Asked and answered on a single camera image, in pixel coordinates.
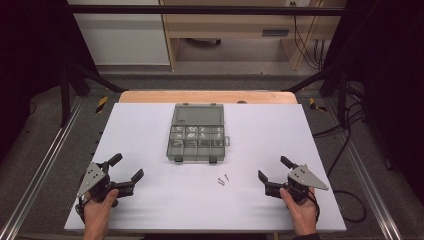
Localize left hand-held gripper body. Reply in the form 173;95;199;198
75;161;135;205

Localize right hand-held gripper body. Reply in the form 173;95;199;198
264;163;330;204

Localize grey transparent compartment box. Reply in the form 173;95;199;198
166;103;232;164

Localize person's left hand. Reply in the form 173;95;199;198
82;188;120;232

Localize person's right hand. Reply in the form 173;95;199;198
279;186;318;236

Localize white table board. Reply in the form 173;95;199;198
63;102;348;234

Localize yellow clamp right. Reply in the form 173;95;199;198
308;97;328;113

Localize wooden table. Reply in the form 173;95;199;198
118;90;299;105

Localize white cabinet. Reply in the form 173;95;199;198
67;0;171;67

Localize black curtain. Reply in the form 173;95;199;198
323;0;424;196
0;0;98;163

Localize wooden desk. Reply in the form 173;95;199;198
158;0;348;72

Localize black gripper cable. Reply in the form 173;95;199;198
305;189;322;224

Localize aluminium floor rail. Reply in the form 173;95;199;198
324;99;405;240
0;95;85;240

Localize black floor cable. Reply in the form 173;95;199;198
312;99;368;224

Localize black hanging cables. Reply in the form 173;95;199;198
291;2;324;71

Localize white wall socket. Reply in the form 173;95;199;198
284;0;313;8

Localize black metal frame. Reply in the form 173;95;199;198
59;3;350;128

